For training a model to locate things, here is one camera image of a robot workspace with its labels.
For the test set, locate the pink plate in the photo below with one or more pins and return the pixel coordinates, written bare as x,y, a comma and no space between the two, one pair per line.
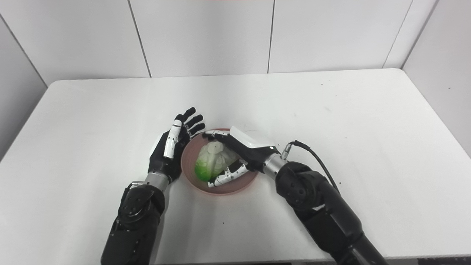
239,186

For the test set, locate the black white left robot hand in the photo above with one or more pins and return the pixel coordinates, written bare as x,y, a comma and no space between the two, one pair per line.
162,158

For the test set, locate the green white toy cabbage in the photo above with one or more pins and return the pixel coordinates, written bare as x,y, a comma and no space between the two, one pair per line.
213,162

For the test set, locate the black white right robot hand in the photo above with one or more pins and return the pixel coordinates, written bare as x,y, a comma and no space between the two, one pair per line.
254,154

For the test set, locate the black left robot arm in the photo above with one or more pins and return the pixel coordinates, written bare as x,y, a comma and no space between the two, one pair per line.
136,221

